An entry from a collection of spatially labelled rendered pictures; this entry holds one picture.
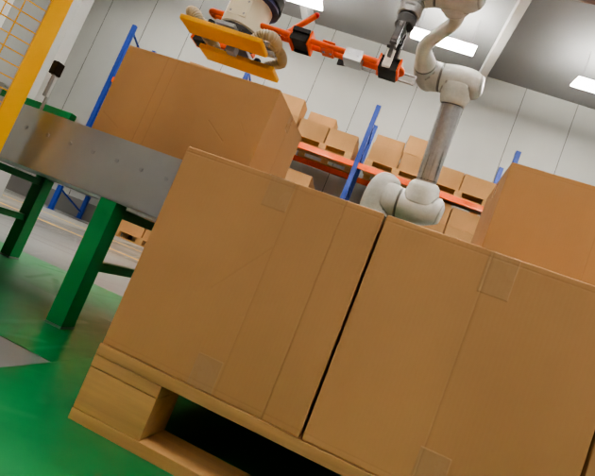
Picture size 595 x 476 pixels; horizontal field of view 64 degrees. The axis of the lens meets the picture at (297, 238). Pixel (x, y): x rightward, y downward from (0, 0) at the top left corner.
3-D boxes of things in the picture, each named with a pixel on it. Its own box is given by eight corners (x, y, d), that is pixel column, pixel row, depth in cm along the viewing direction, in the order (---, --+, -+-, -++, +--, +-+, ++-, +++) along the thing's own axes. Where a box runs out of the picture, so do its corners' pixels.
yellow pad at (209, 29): (178, 17, 173) (184, 5, 174) (189, 33, 183) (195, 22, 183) (260, 42, 166) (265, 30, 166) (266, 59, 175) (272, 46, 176)
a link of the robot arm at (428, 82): (418, 50, 221) (447, 55, 216) (420, 72, 238) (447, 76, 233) (408, 74, 220) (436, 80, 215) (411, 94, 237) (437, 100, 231)
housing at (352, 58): (342, 56, 171) (347, 45, 172) (343, 66, 178) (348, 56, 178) (360, 61, 170) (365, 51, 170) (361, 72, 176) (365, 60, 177)
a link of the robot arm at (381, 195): (360, 213, 248) (376, 176, 250) (393, 224, 241) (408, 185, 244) (354, 203, 233) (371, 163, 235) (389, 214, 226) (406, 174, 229)
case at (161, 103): (82, 145, 164) (129, 44, 168) (140, 179, 203) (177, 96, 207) (233, 201, 150) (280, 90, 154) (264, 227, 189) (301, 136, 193)
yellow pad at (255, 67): (197, 46, 192) (203, 35, 192) (207, 59, 201) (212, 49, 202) (272, 71, 184) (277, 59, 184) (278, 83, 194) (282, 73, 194)
